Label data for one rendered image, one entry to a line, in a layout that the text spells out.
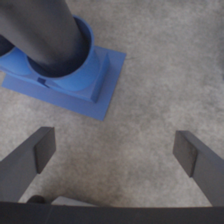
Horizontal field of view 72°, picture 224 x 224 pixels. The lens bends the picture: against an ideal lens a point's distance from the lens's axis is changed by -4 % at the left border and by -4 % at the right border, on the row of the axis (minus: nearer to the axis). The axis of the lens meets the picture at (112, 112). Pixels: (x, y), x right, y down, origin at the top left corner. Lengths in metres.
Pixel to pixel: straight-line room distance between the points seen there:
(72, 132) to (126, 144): 0.33
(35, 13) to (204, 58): 0.94
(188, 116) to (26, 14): 0.87
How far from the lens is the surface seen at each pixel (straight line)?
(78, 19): 0.76
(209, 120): 1.04
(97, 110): 0.95
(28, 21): 0.47
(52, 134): 0.16
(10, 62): 0.90
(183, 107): 0.99
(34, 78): 0.98
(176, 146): 0.17
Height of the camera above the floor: 0.93
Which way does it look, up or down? 80 degrees down
